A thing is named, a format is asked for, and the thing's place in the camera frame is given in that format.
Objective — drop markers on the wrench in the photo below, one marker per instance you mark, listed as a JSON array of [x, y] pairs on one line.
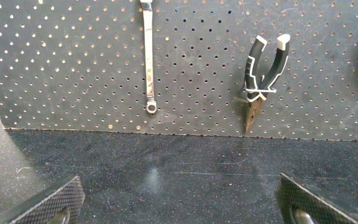
[[148, 56]]

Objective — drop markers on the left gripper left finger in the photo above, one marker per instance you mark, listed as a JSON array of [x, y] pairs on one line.
[[53, 203]]

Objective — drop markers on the black and white pliers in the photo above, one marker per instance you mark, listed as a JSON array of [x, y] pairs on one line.
[[261, 81]]

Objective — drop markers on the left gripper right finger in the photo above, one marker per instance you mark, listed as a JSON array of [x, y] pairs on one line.
[[306, 202]]

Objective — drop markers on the black pegboard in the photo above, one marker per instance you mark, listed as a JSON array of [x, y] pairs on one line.
[[73, 77]]

